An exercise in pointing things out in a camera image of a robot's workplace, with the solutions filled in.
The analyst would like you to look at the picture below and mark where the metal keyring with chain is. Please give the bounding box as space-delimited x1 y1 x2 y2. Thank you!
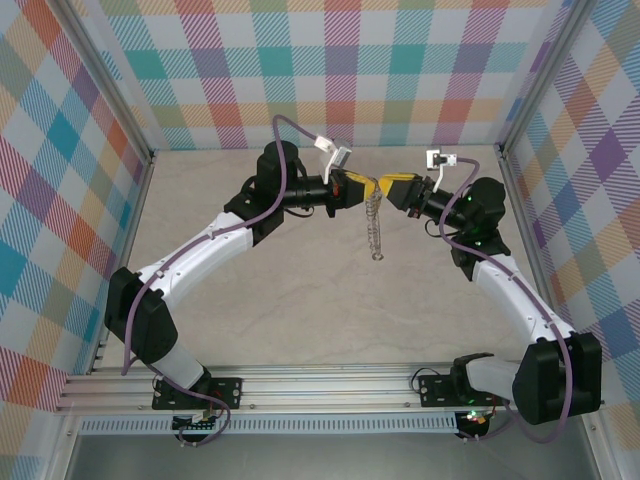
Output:
362 183 387 263

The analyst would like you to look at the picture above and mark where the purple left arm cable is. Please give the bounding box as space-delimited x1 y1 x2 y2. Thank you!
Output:
121 114 321 447

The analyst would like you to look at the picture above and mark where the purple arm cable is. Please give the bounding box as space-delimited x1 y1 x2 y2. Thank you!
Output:
121 114 321 447
439 157 574 445

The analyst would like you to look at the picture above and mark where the aluminium side rail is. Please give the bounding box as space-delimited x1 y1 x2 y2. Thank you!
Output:
87 148 159 376
498 143 576 334

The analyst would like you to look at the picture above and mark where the aluminium frame post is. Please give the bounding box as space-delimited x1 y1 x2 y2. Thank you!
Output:
58 0 157 162
497 0 597 157

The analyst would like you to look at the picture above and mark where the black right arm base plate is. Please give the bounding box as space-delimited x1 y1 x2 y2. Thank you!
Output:
417 373 511 408

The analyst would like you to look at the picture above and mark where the aluminium mounting rail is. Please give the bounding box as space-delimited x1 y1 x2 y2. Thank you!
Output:
53 363 607 415

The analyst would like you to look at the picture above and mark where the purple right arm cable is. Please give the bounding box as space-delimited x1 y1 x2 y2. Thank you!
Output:
439 157 574 445

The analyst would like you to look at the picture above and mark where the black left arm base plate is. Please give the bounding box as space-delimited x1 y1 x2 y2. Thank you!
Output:
151 376 244 412

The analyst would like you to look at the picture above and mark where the slotted grey cable duct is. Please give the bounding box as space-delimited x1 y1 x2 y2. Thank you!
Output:
78 417 460 436

